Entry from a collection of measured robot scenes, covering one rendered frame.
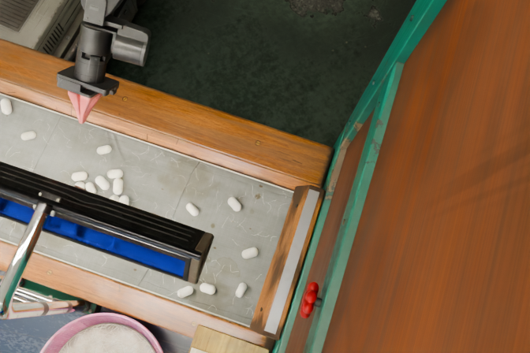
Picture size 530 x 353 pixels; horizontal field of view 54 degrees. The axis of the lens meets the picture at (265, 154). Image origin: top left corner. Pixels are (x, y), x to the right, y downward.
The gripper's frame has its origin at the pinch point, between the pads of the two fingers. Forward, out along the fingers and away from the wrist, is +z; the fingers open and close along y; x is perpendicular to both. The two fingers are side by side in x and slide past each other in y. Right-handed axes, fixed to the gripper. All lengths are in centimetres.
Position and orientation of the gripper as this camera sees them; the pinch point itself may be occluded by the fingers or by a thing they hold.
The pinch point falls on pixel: (82, 119)
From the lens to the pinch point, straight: 111.7
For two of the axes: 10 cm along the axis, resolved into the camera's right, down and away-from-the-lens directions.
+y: 9.4, 3.3, -0.4
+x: 1.8, -3.9, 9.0
